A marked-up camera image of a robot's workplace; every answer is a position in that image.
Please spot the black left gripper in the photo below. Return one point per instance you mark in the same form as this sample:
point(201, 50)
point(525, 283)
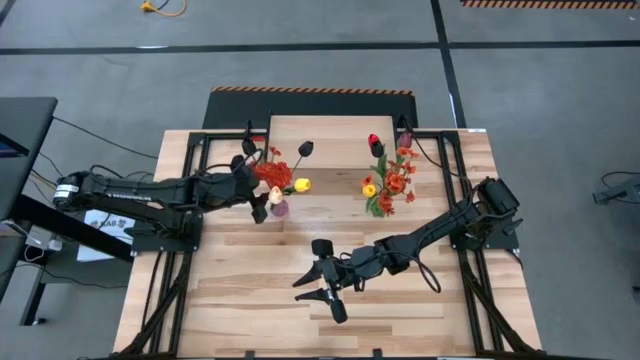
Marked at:
point(245, 185)

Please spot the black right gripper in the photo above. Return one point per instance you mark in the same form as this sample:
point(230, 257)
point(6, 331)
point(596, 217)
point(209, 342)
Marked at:
point(332, 272)

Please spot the red artificial flower bunch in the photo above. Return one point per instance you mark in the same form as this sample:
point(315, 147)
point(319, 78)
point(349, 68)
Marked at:
point(272, 175)

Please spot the cream artificial tulip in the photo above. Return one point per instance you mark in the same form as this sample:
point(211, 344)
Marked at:
point(275, 195)

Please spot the purple glass vase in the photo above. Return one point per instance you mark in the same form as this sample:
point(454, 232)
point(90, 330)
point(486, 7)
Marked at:
point(281, 208)

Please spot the yellow artificial tulip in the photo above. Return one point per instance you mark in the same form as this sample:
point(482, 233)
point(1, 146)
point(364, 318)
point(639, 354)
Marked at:
point(369, 190)
point(302, 185)

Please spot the black tulip with bare stem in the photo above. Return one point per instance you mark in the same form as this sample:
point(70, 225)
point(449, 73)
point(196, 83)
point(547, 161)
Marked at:
point(306, 148)

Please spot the green glass vase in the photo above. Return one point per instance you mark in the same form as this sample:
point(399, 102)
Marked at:
point(377, 210)

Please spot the orange artificial flower bunch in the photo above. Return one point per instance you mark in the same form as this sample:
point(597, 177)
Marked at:
point(395, 181)

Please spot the red artificial tulip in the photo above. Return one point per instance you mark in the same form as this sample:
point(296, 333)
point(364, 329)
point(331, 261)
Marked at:
point(372, 139)

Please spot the mauve artificial tulip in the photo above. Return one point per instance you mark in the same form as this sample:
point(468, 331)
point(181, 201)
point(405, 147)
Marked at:
point(405, 140)

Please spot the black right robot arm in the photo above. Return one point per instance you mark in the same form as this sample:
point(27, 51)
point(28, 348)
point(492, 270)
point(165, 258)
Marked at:
point(440, 230)

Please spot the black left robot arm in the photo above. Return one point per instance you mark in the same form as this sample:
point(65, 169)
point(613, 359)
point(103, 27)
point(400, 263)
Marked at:
point(150, 192)

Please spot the wooden shelf with black legs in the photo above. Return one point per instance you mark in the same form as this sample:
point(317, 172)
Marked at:
point(332, 145)

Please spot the black hazard-striped floor mat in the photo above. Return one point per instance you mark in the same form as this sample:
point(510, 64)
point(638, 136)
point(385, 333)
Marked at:
point(300, 107)

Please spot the white paper sheet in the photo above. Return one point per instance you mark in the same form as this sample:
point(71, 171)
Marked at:
point(100, 227)

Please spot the grey power box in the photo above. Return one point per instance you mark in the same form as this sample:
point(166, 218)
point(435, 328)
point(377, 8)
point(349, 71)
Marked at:
point(42, 239)

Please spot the black desk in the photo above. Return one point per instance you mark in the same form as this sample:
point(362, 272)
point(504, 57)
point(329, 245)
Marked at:
point(25, 125)

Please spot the dark device with blue screen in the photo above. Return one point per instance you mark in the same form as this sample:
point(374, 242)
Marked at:
point(10, 150)

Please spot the grey floor device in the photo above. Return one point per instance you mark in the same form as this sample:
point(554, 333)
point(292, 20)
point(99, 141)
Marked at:
point(620, 192)

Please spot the hazard-striped floor strip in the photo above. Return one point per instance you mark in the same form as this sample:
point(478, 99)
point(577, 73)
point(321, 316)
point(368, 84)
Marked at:
point(550, 4)

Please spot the black metal table frame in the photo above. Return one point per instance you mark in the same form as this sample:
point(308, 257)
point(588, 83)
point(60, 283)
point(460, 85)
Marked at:
point(225, 135)

